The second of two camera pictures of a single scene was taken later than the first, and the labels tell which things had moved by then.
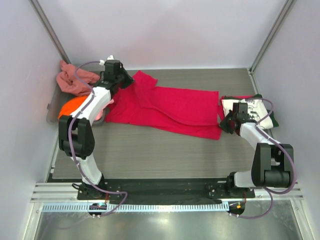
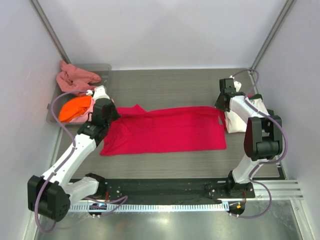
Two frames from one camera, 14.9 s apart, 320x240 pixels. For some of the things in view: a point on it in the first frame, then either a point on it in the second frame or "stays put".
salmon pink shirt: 72,80 stays put
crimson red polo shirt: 185,111 to 139,129
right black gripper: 228,122 to 219,103
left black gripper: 125,77 to 113,114
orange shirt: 71,105 stays put
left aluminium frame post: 56,43 stays put
